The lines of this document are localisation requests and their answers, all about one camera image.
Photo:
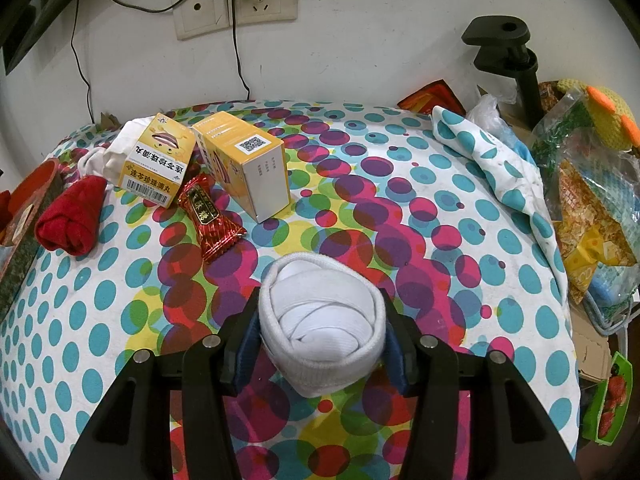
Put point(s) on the black clamp stand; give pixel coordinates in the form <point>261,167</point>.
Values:
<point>500,35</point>

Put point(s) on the polka dot tablecloth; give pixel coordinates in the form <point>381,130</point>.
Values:
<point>450,260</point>

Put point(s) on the black monitor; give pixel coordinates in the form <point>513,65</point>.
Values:
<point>35,15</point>

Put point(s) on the smooth white sock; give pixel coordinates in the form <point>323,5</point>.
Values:
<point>320,325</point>

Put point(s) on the small red rolled sock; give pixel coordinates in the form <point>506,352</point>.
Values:
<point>70,215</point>

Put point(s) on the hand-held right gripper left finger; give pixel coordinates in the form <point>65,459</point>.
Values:
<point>247,355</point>

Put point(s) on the white wall power socket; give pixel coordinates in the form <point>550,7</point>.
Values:
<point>265,7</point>

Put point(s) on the yellow box with barcode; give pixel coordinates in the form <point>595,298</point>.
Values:
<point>155,165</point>

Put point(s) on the brown cardboard scrap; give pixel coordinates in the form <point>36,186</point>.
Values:
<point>107,121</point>

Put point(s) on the clear green printed bag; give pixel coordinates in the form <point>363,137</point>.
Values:
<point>565,140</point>

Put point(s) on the red round tray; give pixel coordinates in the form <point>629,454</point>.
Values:
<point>25,240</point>

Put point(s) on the red wrapped candy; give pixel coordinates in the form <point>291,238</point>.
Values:
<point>210,225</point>

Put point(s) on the wall plate with round hole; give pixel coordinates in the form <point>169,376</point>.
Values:
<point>200,20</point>

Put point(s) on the yellow and white box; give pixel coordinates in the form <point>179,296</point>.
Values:
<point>250,170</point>

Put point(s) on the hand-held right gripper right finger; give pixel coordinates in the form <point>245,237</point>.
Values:
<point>395,355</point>

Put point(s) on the blue plastic packet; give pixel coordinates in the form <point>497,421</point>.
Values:
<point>610,285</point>

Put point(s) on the yellow knitted toy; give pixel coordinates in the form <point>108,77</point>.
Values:
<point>607,115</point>

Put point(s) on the white plastic bag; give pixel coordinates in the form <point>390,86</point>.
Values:
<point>487,112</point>

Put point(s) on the fluffy white sock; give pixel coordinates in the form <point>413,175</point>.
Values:
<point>112,157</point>

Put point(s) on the brown cardboard box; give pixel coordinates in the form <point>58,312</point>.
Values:
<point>590,350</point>

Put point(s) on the red and yellow packet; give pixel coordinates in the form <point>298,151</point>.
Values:
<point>432,97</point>

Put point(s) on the green strawberry packet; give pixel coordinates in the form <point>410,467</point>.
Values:
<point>612,395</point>

